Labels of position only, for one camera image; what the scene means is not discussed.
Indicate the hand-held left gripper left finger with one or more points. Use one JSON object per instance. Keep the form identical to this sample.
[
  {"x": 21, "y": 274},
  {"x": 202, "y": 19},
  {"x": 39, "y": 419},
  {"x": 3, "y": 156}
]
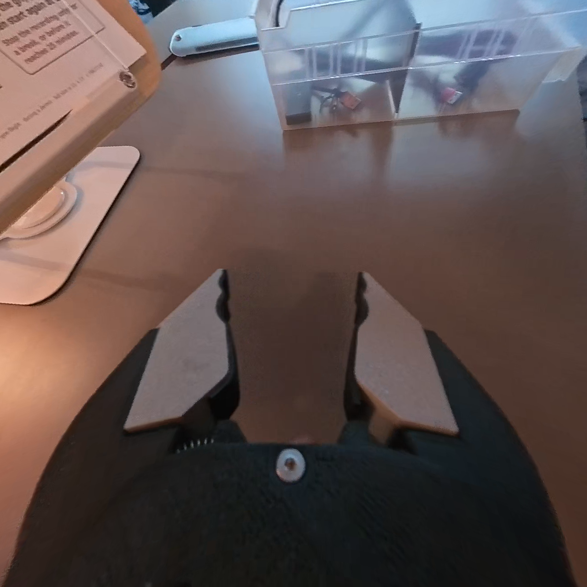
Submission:
[{"x": 183, "y": 367}]

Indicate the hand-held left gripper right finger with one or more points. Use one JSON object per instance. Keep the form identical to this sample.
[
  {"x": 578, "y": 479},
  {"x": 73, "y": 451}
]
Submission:
[{"x": 403, "y": 371}]

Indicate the clear plastic box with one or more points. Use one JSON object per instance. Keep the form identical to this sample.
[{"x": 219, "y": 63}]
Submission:
[{"x": 412, "y": 69}]

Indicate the white stand base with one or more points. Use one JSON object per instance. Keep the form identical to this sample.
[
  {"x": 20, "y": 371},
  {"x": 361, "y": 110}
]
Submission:
[{"x": 69, "y": 229}]

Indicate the white sheet holder bar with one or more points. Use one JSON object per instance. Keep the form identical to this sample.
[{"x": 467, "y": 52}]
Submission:
[{"x": 69, "y": 137}]

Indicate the printed instruction sheet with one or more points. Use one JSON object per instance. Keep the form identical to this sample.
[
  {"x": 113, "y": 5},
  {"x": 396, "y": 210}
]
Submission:
[{"x": 55, "y": 69}]

